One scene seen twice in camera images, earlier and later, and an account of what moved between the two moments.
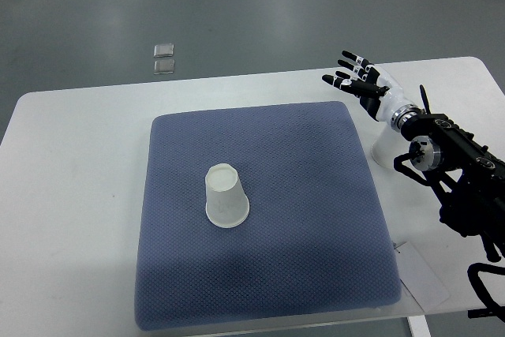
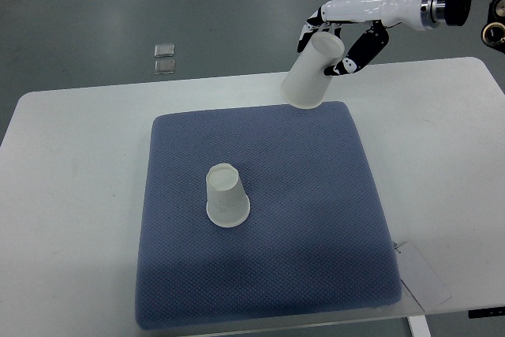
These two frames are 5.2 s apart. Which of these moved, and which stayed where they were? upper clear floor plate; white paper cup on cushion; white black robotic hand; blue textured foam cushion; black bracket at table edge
Moved: white black robotic hand
Stayed: black bracket at table edge; upper clear floor plate; white paper cup on cushion; blue textured foam cushion
